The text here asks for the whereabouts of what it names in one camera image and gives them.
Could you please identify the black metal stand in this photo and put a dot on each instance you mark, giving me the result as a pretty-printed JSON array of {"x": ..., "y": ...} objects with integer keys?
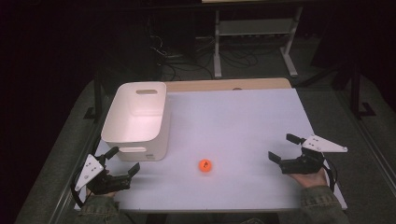
[{"x": 355, "y": 93}]

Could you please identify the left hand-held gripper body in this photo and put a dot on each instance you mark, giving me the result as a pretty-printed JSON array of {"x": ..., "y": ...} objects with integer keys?
[{"x": 107, "y": 184}]

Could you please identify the person's left hand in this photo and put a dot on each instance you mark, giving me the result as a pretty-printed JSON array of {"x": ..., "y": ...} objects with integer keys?
[{"x": 109, "y": 195}]

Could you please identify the white plastic basket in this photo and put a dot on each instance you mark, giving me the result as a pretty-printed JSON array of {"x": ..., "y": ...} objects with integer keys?
[{"x": 137, "y": 124}]

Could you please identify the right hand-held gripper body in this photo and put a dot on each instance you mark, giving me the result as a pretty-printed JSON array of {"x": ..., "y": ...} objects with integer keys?
[{"x": 303, "y": 164}]

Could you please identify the person's right hand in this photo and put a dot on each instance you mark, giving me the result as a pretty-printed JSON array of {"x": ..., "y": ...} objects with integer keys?
[{"x": 308, "y": 180}]

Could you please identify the orange ball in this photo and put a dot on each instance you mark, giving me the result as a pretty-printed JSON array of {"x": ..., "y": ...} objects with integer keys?
[{"x": 205, "y": 165}]

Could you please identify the metal floor rail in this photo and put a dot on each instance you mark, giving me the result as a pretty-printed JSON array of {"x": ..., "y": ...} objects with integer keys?
[
  {"x": 370, "y": 146},
  {"x": 73, "y": 186}
]

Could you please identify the white metal desk frame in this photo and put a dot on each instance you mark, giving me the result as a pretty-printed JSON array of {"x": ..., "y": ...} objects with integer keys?
[{"x": 218, "y": 46}]

